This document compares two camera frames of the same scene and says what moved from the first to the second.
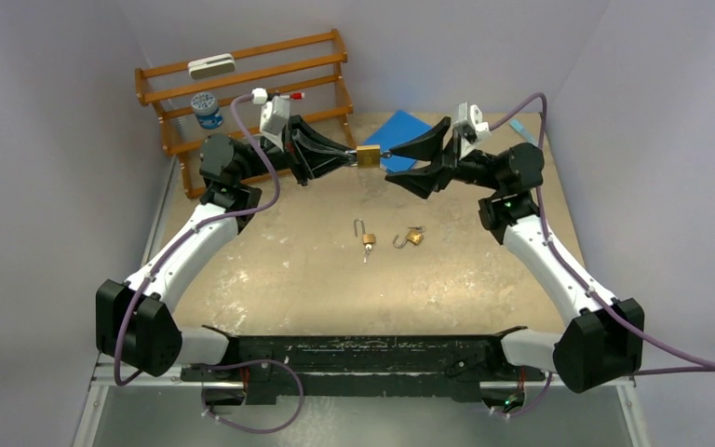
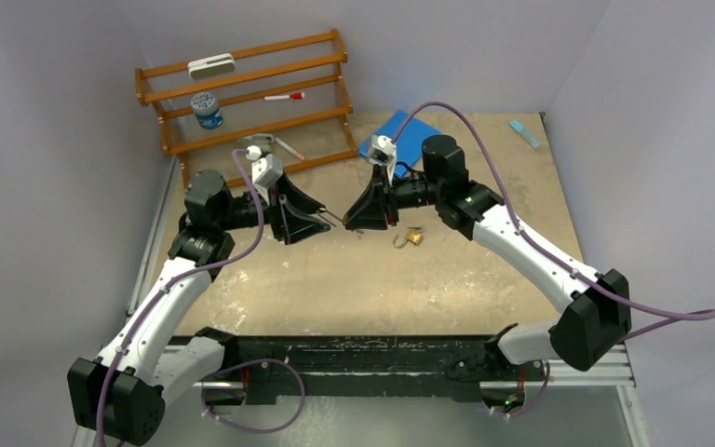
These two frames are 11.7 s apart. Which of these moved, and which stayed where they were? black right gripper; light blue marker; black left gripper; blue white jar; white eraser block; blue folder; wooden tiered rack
Moved: black right gripper; black left gripper
Stayed: light blue marker; blue white jar; white eraser block; blue folder; wooden tiered rack
